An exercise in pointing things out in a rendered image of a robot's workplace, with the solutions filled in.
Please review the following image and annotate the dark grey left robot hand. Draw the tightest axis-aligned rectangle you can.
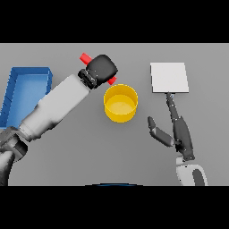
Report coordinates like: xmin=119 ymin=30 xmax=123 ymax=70
xmin=77 ymin=54 xmax=119 ymax=90

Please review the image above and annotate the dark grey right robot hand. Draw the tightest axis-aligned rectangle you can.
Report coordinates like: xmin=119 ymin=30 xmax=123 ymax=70
xmin=147 ymin=91 xmax=196 ymax=162

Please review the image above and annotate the red beaker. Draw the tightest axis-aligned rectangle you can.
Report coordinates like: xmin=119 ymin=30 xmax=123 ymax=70
xmin=79 ymin=52 xmax=118 ymax=86

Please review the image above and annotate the pale square measuring scale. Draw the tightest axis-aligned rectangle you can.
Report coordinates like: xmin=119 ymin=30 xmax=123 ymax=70
xmin=149 ymin=62 xmax=191 ymax=94

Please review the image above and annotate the blue tray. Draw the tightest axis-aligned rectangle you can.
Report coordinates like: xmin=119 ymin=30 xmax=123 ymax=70
xmin=0 ymin=66 xmax=54 ymax=131

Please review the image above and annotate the yellow bowl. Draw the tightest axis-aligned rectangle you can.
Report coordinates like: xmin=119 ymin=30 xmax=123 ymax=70
xmin=103 ymin=83 xmax=139 ymax=123

